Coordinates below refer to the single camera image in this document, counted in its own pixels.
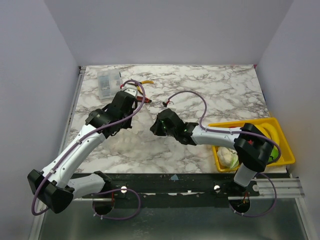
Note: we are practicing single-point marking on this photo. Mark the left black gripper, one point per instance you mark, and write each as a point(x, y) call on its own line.
point(128, 125)

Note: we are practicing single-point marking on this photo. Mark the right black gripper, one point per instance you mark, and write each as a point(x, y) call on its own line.
point(157, 126)

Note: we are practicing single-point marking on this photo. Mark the clear zip top bag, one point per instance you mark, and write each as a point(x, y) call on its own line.
point(138, 142)

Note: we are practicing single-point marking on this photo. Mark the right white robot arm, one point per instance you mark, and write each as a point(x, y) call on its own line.
point(253, 148)

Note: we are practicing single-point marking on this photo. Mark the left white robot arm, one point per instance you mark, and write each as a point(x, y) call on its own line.
point(53, 184)

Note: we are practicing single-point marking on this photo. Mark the clear plastic parts box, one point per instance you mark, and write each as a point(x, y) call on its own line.
point(109, 82)

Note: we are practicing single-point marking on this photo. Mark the white toy cauliflower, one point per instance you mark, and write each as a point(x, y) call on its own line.
point(227, 157)

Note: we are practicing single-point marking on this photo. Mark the yellow toy banana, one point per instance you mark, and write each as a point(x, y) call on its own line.
point(269, 131)

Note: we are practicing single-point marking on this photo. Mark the green toy pepper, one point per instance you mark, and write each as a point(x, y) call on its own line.
point(274, 154)

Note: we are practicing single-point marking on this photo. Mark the yellow plastic tray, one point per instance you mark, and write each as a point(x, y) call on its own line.
point(286, 158)

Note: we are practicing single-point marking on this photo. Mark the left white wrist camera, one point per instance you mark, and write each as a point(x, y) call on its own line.
point(132, 90)

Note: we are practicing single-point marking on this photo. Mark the yellow handled pliers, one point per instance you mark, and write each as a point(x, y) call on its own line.
point(142, 83)

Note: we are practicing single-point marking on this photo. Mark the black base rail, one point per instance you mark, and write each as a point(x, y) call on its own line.
point(172, 190)

